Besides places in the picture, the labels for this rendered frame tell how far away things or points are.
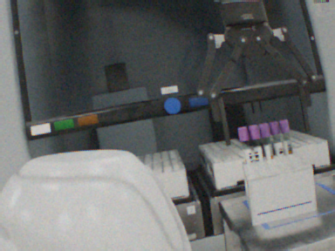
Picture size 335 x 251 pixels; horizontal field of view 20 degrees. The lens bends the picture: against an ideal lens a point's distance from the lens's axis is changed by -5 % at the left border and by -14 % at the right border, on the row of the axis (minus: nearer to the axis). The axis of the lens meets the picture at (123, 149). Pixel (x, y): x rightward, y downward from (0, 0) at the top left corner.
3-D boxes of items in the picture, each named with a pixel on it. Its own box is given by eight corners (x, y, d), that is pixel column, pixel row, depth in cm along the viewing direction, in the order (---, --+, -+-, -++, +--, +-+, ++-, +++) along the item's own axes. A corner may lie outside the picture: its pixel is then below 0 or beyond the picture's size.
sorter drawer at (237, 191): (198, 198, 249) (192, 162, 248) (249, 186, 248) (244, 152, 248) (215, 239, 176) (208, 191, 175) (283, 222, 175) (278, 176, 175)
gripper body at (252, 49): (215, 2, 140) (229, 60, 140) (266, -3, 139) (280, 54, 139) (215, 5, 147) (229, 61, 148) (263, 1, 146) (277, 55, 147)
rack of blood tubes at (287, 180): (246, 200, 156) (242, 161, 156) (300, 187, 155) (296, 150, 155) (252, 226, 126) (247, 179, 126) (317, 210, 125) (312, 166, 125)
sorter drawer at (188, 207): (137, 209, 249) (130, 172, 249) (192, 199, 249) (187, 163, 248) (131, 255, 176) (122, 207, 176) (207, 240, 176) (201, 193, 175)
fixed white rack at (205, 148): (201, 170, 245) (197, 145, 244) (240, 163, 244) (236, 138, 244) (208, 181, 215) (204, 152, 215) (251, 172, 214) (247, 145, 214)
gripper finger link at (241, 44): (249, 40, 141) (242, 35, 141) (215, 101, 143) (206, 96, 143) (249, 41, 145) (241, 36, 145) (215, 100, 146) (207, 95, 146)
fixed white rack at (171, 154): (140, 182, 245) (135, 156, 245) (181, 174, 245) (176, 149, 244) (138, 194, 215) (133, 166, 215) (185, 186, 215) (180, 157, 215)
